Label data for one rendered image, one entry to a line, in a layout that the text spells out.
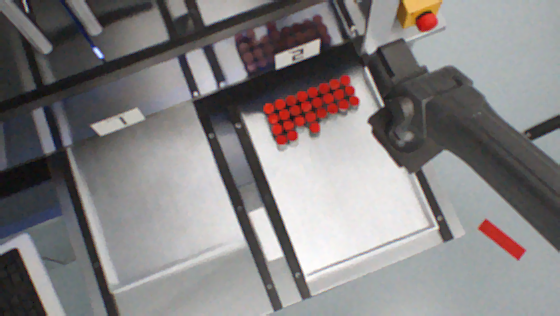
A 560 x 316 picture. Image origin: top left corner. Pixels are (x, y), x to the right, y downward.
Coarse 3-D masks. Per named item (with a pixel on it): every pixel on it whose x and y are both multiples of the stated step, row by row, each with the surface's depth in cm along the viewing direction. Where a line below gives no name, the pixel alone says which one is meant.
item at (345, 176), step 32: (256, 128) 130; (320, 128) 129; (352, 128) 129; (288, 160) 128; (320, 160) 128; (352, 160) 128; (384, 160) 127; (288, 192) 126; (320, 192) 126; (352, 192) 126; (384, 192) 126; (416, 192) 125; (288, 224) 125; (320, 224) 124; (352, 224) 124; (384, 224) 124; (416, 224) 124; (320, 256) 123; (352, 256) 123
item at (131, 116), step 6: (120, 114) 114; (126, 114) 114; (132, 114) 115; (138, 114) 116; (108, 120) 114; (114, 120) 115; (120, 120) 116; (126, 120) 117; (132, 120) 118; (138, 120) 119; (96, 126) 114; (102, 126) 115; (108, 126) 116; (114, 126) 117; (120, 126) 118; (102, 132) 118; (108, 132) 119
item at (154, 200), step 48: (96, 144) 130; (144, 144) 130; (192, 144) 129; (96, 192) 127; (144, 192) 127; (192, 192) 127; (96, 240) 122; (144, 240) 125; (192, 240) 124; (240, 240) 121
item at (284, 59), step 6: (312, 42) 116; (318, 42) 117; (300, 48) 116; (306, 48) 117; (312, 48) 118; (318, 48) 120; (282, 54) 116; (288, 54) 117; (294, 54) 118; (306, 54) 120; (312, 54) 121; (276, 60) 117; (282, 60) 118; (288, 60) 119; (300, 60) 122; (276, 66) 120; (282, 66) 121
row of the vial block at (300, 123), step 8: (352, 96) 126; (344, 104) 126; (352, 104) 126; (312, 112) 125; (320, 112) 125; (328, 112) 126; (336, 112) 126; (344, 112) 127; (352, 112) 129; (288, 120) 125; (296, 120) 125; (304, 120) 126; (312, 120) 125; (320, 120) 126; (328, 120) 130; (272, 128) 125; (280, 128) 125; (288, 128) 125; (296, 128) 127; (304, 128) 128
